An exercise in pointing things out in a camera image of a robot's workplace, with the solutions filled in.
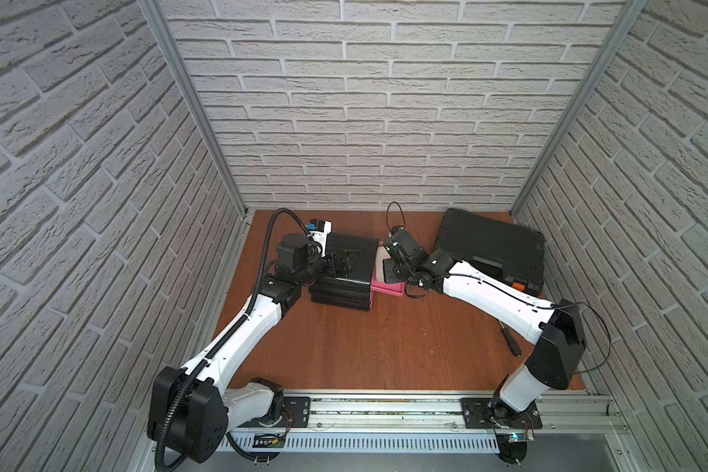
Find black drawer cabinet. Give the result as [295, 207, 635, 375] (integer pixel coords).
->
[309, 232, 379, 312]

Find pink top drawer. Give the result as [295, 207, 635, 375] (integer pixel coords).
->
[371, 266, 405, 298]

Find beige sponge pad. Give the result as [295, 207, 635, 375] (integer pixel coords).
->
[375, 245, 391, 283]

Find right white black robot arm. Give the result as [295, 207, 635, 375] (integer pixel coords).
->
[383, 226, 586, 428]

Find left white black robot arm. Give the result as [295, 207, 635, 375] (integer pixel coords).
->
[147, 229, 350, 471]

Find black plastic tool case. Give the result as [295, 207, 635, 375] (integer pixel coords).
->
[436, 208, 545, 297]

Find white ventilation grille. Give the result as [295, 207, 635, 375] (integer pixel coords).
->
[231, 432, 500, 454]

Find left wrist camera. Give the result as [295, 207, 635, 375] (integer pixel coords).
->
[308, 218, 332, 245]

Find left black corrugated cable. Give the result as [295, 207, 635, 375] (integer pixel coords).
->
[152, 207, 309, 472]

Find black handled screwdriver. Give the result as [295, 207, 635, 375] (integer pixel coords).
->
[500, 323, 521, 357]

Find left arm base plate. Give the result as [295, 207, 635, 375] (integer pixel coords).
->
[241, 395, 312, 429]

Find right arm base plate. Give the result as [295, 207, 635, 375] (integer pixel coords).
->
[459, 397, 543, 430]

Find right thin black cable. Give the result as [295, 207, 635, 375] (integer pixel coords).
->
[385, 201, 613, 376]

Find left aluminium corner post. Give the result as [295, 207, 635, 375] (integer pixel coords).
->
[140, 0, 249, 218]

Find aluminium corner post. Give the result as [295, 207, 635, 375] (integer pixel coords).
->
[509, 0, 647, 218]
[140, 0, 249, 218]

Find right aluminium corner post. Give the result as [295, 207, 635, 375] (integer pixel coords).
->
[509, 0, 647, 218]

